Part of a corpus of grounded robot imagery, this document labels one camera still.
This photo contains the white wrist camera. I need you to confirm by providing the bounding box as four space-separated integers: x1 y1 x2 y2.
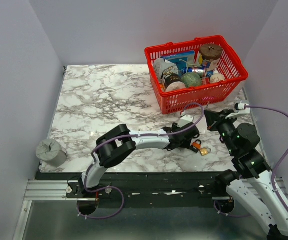
177 114 194 128
225 100 251 119

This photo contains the orange black padlock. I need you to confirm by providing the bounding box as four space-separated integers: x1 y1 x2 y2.
190 139 202 153

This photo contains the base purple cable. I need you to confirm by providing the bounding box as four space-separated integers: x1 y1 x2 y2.
76 183 127 221
213 199 251 219

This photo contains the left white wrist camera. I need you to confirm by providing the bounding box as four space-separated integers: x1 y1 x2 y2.
177 114 194 128

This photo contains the white snack bag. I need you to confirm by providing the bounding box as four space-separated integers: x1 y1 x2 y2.
153 58 179 81

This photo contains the aluminium frame rail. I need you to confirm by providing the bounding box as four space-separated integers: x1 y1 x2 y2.
13 179 71 236

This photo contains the blue soda can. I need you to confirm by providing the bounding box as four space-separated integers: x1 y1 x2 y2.
189 67 214 78

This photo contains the grey tape roll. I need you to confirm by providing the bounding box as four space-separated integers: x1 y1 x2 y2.
35 139 67 167

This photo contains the red plastic basket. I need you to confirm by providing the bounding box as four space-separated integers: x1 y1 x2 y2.
144 35 249 114

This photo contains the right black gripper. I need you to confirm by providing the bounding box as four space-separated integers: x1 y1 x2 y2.
204 108 238 154

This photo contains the small brass padlock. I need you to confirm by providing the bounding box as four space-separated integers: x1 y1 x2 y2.
199 147 212 156

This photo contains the brown lid canister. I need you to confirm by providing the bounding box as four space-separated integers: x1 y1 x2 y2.
198 43 223 71

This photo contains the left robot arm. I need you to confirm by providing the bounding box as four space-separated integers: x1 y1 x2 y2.
77 122 200 198

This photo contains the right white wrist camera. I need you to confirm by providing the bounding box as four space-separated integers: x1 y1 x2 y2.
225 100 251 119

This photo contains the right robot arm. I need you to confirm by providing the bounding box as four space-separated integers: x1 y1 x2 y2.
204 109 288 240

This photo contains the green melon ball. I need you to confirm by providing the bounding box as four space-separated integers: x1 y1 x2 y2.
181 72 202 88

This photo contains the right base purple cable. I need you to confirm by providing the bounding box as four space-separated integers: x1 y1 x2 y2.
213 199 251 219

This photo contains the red soda can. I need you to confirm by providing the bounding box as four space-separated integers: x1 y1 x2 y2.
201 77 211 86

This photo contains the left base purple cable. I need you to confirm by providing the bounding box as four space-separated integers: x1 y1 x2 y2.
76 183 127 221

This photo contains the white round bottle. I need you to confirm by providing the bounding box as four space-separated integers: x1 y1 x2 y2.
209 69 226 84

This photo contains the black label cup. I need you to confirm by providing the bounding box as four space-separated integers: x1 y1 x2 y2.
162 73 186 92

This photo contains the blue book box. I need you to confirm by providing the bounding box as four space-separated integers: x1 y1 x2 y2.
161 50 196 72

